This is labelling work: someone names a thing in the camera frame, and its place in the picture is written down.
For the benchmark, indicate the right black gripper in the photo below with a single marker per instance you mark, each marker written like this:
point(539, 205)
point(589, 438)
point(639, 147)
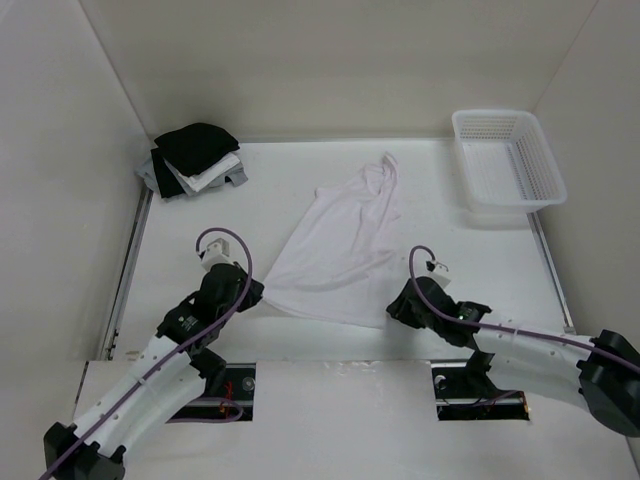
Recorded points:
point(399, 310)

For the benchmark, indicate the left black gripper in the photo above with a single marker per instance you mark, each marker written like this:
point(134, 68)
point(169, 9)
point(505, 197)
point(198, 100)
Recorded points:
point(253, 296)

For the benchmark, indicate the white tank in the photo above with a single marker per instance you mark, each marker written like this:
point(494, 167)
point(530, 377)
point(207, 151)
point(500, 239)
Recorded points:
point(200, 181)
point(340, 263)

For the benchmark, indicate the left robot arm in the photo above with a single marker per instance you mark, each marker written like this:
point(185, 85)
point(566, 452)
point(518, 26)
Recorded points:
point(175, 368)

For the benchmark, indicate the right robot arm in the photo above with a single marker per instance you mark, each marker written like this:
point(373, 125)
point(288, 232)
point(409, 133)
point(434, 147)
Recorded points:
point(599, 375)

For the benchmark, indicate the white folded tank top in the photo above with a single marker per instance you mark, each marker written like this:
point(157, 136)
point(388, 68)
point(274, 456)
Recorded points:
point(200, 181)

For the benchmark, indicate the lower black folded tank top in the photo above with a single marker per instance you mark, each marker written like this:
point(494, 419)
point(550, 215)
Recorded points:
point(169, 186)

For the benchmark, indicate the black folded tank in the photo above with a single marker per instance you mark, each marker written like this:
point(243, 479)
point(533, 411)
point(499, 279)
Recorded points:
point(169, 186)
point(196, 147)

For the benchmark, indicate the grey folded tank top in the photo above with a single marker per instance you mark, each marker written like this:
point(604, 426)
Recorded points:
point(236, 177)

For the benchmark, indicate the white plastic basket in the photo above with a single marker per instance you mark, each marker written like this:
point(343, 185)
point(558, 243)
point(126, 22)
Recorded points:
point(506, 162)

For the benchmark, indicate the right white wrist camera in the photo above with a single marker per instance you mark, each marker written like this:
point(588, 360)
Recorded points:
point(439, 273)

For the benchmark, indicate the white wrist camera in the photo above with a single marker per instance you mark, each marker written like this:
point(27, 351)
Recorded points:
point(439, 273)
point(216, 252)

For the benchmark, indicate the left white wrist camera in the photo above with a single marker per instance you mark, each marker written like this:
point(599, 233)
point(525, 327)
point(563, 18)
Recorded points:
point(216, 252)

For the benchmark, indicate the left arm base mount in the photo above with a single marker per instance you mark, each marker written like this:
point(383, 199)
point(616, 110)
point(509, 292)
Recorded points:
point(229, 400)

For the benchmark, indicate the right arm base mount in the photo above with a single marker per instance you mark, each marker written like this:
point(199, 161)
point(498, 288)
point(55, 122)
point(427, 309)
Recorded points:
point(464, 395)

